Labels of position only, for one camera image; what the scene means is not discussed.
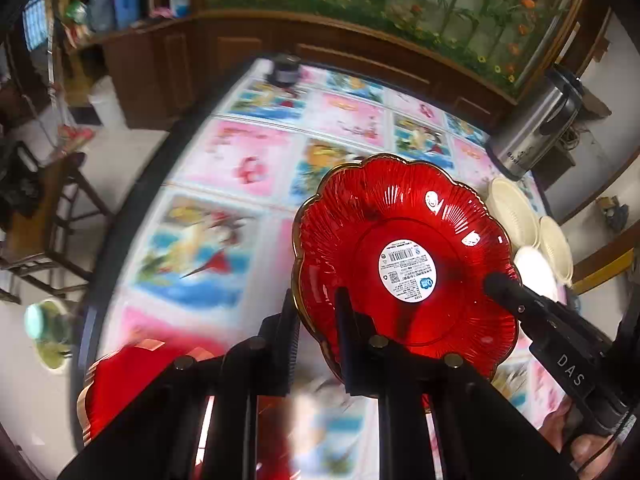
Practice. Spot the person's right hand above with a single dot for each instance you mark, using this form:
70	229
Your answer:
583	447

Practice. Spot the small beige plastic bowl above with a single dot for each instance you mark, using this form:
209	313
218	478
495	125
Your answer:
555	248

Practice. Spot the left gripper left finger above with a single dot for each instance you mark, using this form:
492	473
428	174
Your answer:
278	357

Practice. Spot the large red glass plate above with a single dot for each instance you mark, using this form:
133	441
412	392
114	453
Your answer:
175	410

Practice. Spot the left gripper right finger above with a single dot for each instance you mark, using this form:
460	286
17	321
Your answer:
357	356

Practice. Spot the wooden chair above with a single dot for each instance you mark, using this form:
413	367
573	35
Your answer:
41	205

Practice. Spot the stainless steel thermos jug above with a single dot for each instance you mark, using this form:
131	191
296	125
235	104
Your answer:
536	123

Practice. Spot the white plastic bucket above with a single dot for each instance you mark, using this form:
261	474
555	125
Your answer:
104	100

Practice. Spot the teal cup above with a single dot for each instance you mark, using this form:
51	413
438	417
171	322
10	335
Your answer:
45	322

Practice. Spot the large beige plastic bowl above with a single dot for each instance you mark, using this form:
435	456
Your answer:
511	208

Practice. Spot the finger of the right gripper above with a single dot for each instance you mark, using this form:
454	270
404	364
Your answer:
530	304

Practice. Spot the small black device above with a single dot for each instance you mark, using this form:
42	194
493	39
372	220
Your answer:
285	70

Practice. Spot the grey-blue thermos flask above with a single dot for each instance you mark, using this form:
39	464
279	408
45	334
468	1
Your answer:
101	15

